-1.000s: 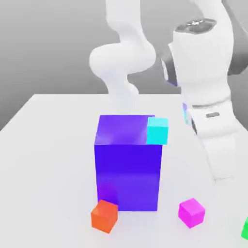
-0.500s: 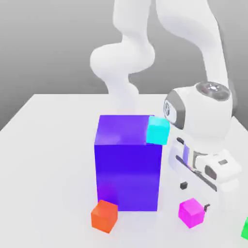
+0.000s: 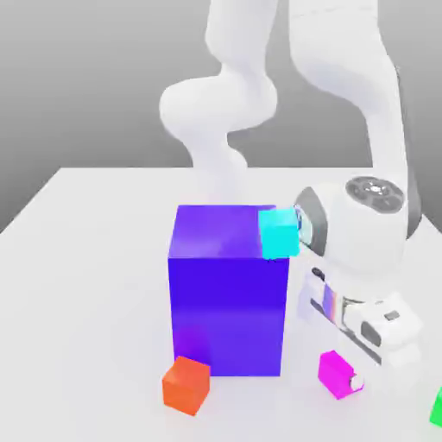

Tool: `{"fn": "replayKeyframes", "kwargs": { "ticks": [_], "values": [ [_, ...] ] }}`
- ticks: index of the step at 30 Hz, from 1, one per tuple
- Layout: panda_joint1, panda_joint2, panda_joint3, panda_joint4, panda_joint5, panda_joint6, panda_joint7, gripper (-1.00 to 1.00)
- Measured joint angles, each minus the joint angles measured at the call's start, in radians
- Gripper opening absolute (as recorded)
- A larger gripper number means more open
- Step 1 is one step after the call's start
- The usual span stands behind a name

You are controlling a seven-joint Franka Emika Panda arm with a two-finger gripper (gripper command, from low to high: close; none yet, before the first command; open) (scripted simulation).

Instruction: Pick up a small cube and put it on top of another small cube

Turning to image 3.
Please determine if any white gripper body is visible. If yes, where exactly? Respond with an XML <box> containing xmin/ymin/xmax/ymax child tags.
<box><xmin>298</xmin><ymin>275</ymin><xmax>383</xmax><ymax>368</ymax></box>

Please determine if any small magenta cube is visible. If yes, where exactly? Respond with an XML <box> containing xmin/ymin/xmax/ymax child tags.
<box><xmin>317</xmin><ymin>350</ymin><xmax>363</xmax><ymax>401</ymax></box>

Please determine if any small cyan cube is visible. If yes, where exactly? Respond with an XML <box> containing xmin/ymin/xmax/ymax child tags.
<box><xmin>257</xmin><ymin>207</ymin><xmax>300</xmax><ymax>261</ymax></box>

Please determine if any small green cube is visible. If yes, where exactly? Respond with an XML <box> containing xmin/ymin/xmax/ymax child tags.
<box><xmin>428</xmin><ymin>386</ymin><xmax>442</xmax><ymax>428</ymax></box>

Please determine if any small orange cube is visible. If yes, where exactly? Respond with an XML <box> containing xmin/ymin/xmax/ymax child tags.
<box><xmin>161</xmin><ymin>355</ymin><xmax>212</xmax><ymax>418</ymax></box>

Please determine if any large blue box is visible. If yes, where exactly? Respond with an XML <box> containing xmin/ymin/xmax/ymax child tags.
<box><xmin>167</xmin><ymin>204</ymin><xmax>290</xmax><ymax>378</ymax></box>

